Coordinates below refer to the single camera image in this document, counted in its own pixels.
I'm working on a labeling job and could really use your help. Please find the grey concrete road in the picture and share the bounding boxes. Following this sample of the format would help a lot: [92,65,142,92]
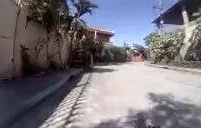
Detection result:
[37,60,201,128]

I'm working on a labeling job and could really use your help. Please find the trees over wall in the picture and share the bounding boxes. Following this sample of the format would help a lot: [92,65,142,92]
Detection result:
[21,0,72,34]

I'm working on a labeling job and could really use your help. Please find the grey raised pavement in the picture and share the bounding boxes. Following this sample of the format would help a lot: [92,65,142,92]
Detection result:
[0,67,84,128]

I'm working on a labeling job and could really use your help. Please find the tall beige wall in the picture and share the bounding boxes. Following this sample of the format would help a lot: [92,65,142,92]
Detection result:
[0,0,72,83]

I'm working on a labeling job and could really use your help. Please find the concrete kerb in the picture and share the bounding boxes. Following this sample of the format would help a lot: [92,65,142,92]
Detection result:
[144,61,201,76]

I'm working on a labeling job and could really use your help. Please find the dark bush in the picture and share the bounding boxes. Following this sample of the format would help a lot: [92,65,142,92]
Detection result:
[19,43,32,78]

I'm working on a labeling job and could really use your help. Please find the palm tree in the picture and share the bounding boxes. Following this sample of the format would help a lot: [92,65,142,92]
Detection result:
[69,0,99,61]

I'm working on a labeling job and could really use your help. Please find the large leafy bushes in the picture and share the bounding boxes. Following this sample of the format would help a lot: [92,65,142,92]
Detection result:
[143,8,201,64]

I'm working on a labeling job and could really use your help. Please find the house with red roof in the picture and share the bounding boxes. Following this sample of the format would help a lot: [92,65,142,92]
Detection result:
[86,26,116,46]

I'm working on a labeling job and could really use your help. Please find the building with dark overhanging roof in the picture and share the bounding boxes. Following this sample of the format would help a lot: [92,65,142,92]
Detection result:
[151,0,201,61]

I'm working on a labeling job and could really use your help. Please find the utility pole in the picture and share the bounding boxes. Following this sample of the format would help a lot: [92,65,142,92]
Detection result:
[153,0,166,34]

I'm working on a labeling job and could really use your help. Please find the green hedge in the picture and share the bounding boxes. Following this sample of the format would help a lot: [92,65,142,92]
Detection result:
[74,39,132,64]

